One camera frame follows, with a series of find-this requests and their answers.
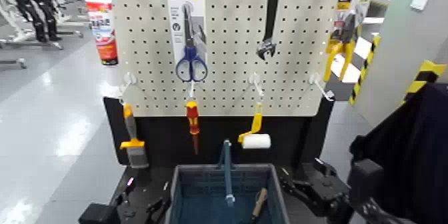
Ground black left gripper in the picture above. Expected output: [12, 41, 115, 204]
[78, 176, 172, 224]

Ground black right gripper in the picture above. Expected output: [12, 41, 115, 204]
[279, 157, 353, 224]

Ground wooden handled green tool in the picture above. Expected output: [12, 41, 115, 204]
[250, 187, 269, 224]

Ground blue grey plastic crate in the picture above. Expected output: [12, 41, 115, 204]
[164, 139, 291, 224]

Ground black back panel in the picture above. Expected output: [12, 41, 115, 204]
[103, 96, 335, 170]

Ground red yellow screwdriver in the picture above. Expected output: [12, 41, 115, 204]
[185, 101, 201, 156]

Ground beige perforated pegboard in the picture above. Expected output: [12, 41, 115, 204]
[111, 0, 356, 117]

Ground black adjustable wrench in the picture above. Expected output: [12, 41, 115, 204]
[256, 0, 280, 61]

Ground red and white tube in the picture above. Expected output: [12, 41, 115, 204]
[83, 0, 120, 67]

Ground grey wheeled stand base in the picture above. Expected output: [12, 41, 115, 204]
[0, 37, 65, 52]

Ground black humanoid robot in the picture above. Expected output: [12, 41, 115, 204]
[3, 0, 62, 43]

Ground yellow handled paint roller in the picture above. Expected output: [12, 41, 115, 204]
[237, 102, 272, 150]

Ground yellow handled paint brush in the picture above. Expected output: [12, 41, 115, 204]
[119, 103, 149, 169]

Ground yellow handled pliers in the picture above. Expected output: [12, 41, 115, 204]
[323, 9, 358, 83]

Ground blue handled scissors in package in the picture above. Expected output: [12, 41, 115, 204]
[167, 0, 208, 66]

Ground white wall plate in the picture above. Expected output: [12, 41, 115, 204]
[410, 0, 433, 11]

